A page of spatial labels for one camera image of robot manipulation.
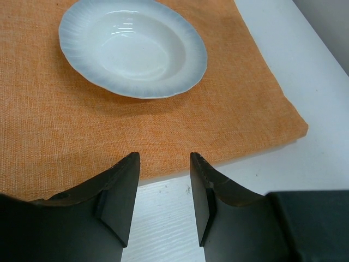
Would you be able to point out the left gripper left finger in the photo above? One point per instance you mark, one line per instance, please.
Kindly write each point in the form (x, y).
(89, 222)

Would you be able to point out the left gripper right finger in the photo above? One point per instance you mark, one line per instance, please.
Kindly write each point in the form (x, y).
(236, 224)

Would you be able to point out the orange cloth napkin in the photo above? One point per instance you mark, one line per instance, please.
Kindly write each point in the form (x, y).
(57, 128)

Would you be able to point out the white ceramic bowl plate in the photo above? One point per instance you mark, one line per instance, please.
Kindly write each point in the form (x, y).
(137, 49)

